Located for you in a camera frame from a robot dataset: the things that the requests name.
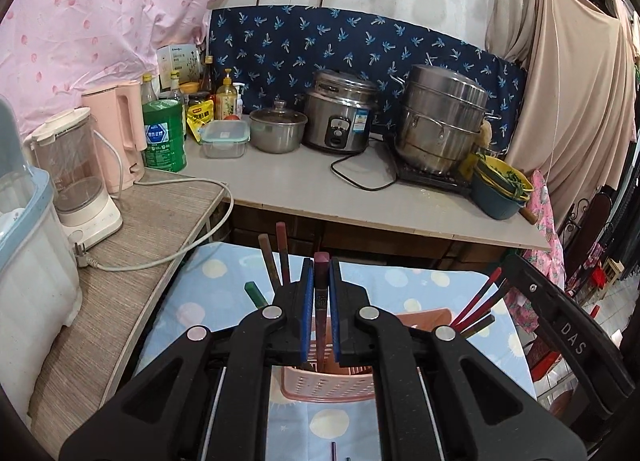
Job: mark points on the dark sauce bottle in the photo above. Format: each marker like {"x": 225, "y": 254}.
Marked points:
{"x": 209, "y": 78}

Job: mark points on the stack of blue yellow bowls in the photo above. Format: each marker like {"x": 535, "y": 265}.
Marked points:
{"x": 500, "y": 196}

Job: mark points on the blue dotted tablecloth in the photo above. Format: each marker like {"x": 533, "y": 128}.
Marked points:
{"x": 210, "y": 291}

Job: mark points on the green plastic canister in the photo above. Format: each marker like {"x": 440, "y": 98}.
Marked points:
{"x": 164, "y": 141}

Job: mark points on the black induction cooker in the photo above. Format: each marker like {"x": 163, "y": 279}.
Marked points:
{"x": 430, "y": 178}

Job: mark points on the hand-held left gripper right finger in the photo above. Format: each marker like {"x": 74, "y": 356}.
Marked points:
{"x": 334, "y": 311}

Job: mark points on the bright red chopstick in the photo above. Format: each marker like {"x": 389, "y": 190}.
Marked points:
{"x": 482, "y": 308}
{"x": 477, "y": 296}

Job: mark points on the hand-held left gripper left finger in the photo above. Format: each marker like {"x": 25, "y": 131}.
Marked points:
{"x": 306, "y": 311}

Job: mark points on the navy printed cloth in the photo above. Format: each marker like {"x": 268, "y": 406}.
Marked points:
{"x": 350, "y": 46}

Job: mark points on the clear bottle yellow cap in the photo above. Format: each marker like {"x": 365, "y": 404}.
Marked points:
{"x": 148, "y": 91}

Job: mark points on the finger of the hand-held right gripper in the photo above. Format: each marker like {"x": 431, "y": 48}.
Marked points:
{"x": 565, "y": 331}

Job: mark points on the steel steamer pot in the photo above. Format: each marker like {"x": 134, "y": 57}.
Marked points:
{"x": 440, "y": 121}

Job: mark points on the small steel pot glass lid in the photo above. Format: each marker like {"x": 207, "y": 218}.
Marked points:
{"x": 277, "y": 131}

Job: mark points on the pink floral cloth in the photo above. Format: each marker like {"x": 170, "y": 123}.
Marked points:
{"x": 547, "y": 251}

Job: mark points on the grey kitchen counter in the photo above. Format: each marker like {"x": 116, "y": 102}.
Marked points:
{"x": 310, "y": 191}

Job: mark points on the wooden rolling pin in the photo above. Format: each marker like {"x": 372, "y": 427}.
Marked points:
{"x": 527, "y": 217}

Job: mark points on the yellow pump soap bottle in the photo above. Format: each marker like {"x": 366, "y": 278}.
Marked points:
{"x": 226, "y": 101}

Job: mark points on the pink electric kettle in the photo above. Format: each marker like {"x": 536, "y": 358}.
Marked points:
{"x": 112, "y": 131}

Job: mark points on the white storage box blue lid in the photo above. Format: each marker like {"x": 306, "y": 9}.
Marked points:
{"x": 35, "y": 261}

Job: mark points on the clear food container green lid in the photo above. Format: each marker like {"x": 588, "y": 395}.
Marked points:
{"x": 225, "y": 138}

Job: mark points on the pink perforated plastic basket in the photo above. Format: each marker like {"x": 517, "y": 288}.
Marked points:
{"x": 325, "y": 383}

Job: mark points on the yellow seasoning packet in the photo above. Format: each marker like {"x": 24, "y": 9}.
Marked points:
{"x": 200, "y": 123}

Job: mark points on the striped wooden side table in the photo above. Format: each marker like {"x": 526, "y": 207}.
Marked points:
{"x": 140, "y": 221}

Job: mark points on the white green carton box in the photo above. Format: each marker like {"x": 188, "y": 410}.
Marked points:
{"x": 177, "y": 63}

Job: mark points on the white glass blender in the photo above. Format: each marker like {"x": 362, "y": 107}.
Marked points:
{"x": 80, "y": 181}

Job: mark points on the pink printed curtain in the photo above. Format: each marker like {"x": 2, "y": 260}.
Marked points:
{"x": 100, "y": 16}

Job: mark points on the steel rice cooker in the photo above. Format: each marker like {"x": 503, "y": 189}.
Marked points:
{"x": 340, "y": 116}

